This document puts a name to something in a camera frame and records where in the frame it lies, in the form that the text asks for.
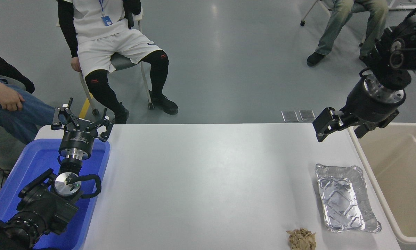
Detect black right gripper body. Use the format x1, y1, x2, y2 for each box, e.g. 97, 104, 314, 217
342, 77, 400, 123

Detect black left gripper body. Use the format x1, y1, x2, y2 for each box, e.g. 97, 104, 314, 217
58, 118, 99, 155

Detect silver foil tray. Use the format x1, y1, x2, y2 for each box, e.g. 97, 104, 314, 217
315, 164, 382, 233

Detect person's hand on knee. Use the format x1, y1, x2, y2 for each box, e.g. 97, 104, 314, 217
0, 82, 25, 111

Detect person at table edge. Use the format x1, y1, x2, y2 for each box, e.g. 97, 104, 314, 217
0, 28, 64, 145

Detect blue plastic tray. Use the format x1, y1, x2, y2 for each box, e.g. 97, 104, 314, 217
0, 138, 111, 250

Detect grey chair with metal legs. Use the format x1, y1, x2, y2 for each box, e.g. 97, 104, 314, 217
57, 6, 155, 117

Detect large pale bin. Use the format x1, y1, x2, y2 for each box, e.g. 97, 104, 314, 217
347, 122, 416, 245

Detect person with blue badge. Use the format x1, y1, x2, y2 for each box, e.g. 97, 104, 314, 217
57, 0, 179, 125

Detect person with dark shoes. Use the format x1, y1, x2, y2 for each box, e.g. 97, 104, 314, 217
307, 0, 389, 67

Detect white wheeled chair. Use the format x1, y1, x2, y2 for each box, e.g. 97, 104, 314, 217
300, 0, 366, 48

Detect crumpled tan paper ball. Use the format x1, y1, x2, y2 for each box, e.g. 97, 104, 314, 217
286, 228, 317, 250

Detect white frame foot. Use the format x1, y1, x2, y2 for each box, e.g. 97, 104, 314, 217
388, 0, 416, 10

